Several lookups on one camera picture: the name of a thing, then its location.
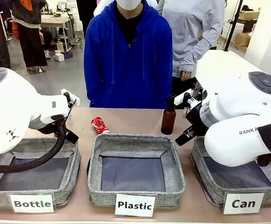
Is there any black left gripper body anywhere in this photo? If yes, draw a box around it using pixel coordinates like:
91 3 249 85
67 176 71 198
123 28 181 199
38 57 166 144
52 123 69 138

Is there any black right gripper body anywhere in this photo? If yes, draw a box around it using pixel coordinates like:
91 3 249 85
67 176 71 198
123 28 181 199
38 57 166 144
184 102 210 138

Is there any brown glass bottle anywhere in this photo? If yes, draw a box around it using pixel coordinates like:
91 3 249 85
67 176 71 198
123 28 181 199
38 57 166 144
160 93 177 135

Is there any grey basket labelled Bottle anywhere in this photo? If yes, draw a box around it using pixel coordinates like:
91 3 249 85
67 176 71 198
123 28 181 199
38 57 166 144
0 137 82 210

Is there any crushed red soda can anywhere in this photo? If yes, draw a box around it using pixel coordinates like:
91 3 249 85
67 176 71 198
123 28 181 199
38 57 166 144
90 117 111 135

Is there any grey basket labelled Plastic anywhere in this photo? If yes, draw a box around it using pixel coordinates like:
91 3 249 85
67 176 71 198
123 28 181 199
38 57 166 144
87 133 187 209

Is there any grey basket labelled Can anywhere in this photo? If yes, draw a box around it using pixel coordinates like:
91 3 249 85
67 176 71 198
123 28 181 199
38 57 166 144
190 136 271 208

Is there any white Can label card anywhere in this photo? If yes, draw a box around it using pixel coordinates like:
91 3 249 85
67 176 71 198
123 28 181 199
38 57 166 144
222 192 265 215

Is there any grey shirt person's hand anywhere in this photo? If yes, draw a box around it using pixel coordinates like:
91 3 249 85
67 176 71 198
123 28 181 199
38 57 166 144
180 70 194 82

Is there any white Bottle label card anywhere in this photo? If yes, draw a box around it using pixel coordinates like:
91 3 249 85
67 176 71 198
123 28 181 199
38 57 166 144
9 194 55 214

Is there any white Plastic label card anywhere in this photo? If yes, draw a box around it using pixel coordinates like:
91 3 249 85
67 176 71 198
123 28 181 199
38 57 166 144
114 194 156 218

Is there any person in blue hoodie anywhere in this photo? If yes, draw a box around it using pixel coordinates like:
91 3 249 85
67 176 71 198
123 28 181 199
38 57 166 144
83 0 174 109

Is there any person in grey shirt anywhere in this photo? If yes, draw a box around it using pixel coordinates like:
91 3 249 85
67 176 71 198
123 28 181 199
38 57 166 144
157 0 226 97

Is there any cardboard box on floor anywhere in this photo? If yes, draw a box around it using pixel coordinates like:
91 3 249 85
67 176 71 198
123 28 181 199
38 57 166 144
234 32 252 47

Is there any person in black skirt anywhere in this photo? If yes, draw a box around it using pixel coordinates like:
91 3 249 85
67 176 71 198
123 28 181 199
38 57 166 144
11 0 49 73

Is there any black stand pole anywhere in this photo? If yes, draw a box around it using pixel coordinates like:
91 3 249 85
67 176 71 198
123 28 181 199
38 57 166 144
223 0 243 52

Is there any white background desk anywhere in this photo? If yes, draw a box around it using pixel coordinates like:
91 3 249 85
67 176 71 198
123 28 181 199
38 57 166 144
40 14 72 51

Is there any cardboard box on shelf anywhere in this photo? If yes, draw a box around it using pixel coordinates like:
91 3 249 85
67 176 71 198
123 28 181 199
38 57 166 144
238 10 261 21

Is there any white face mask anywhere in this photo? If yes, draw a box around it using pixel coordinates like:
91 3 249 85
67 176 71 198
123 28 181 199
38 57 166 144
115 0 142 11

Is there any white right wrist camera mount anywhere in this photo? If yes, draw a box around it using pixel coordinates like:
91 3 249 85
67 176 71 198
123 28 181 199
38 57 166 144
174 89 195 105

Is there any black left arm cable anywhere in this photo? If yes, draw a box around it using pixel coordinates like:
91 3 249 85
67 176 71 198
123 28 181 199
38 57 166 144
0 125 67 174

